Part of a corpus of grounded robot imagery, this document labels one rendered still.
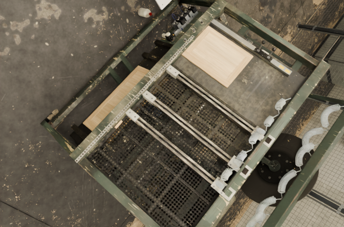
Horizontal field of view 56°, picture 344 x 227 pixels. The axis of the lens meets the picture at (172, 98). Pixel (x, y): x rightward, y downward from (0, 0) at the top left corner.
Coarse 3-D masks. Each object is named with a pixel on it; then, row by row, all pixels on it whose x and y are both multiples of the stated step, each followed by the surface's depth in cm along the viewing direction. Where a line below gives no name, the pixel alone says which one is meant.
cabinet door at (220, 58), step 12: (204, 36) 330; (216, 36) 329; (192, 48) 325; (204, 48) 325; (216, 48) 325; (228, 48) 324; (240, 48) 324; (192, 60) 320; (204, 60) 320; (216, 60) 320; (228, 60) 320; (240, 60) 319; (216, 72) 315; (228, 72) 315; (240, 72) 316; (228, 84) 310
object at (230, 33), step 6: (216, 24) 332; (222, 30) 330; (228, 30) 329; (234, 36) 326; (240, 42) 325; (246, 42) 324; (246, 48) 325; (252, 48) 321; (258, 54) 319; (264, 60) 320; (276, 66) 314; (282, 72) 315
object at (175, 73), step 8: (168, 72) 313; (176, 72) 310; (184, 80) 307; (192, 88) 304; (200, 88) 303; (200, 96) 304; (208, 96) 301; (216, 104) 298; (224, 112) 295; (232, 112) 294; (232, 120) 295; (240, 120) 293; (248, 128) 289; (256, 128) 285; (264, 136) 269
